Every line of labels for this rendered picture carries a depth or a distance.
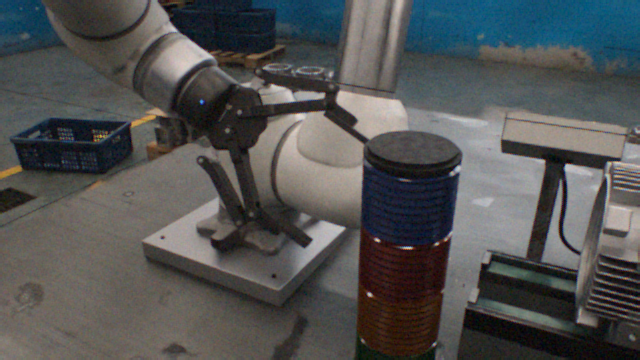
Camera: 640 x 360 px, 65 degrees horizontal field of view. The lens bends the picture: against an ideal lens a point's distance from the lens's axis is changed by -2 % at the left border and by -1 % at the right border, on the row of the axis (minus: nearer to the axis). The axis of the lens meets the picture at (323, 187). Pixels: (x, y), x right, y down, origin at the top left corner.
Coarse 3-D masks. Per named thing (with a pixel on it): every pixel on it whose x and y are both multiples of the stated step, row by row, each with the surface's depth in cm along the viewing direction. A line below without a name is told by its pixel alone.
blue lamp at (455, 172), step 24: (456, 168) 30; (384, 192) 29; (408, 192) 29; (432, 192) 29; (456, 192) 31; (360, 216) 33; (384, 216) 30; (408, 216) 30; (432, 216) 30; (408, 240) 30; (432, 240) 31
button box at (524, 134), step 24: (528, 120) 77; (552, 120) 76; (576, 120) 75; (504, 144) 80; (528, 144) 77; (552, 144) 75; (576, 144) 74; (600, 144) 73; (624, 144) 72; (600, 168) 78
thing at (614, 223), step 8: (608, 168) 59; (608, 208) 50; (616, 208) 50; (608, 216) 50; (616, 216) 49; (624, 216) 49; (608, 224) 49; (616, 224) 49; (624, 224) 49; (608, 232) 50; (616, 232) 49; (624, 232) 49; (576, 312) 57; (584, 312) 55; (576, 320) 55; (584, 320) 55; (592, 320) 54; (584, 328) 56; (592, 328) 55
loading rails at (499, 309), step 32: (512, 256) 71; (480, 288) 71; (512, 288) 69; (544, 288) 67; (576, 288) 66; (480, 320) 61; (512, 320) 59; (544, 320) 61; (480, 352) 63; (512, 352) 61; (544, 352) 59; (576, 352) 57; (608, 352) 55
